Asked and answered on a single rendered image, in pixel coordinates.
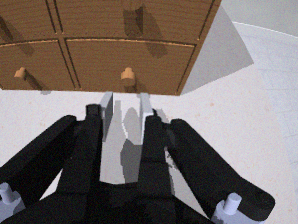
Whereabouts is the brown wooden chest of drawers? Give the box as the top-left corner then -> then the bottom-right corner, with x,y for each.
0,0 -> 222,96

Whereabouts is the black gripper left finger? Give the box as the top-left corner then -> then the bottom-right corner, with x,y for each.
0,91 -> 113,224

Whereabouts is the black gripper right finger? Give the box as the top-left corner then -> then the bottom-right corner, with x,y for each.
133,93 -> 276,224

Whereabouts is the brown wooden drawer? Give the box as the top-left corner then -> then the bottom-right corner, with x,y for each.
66,37 -> 194,94
0,38 -> 75,89
56,0 -> 212,40
0,0 -> 56,40

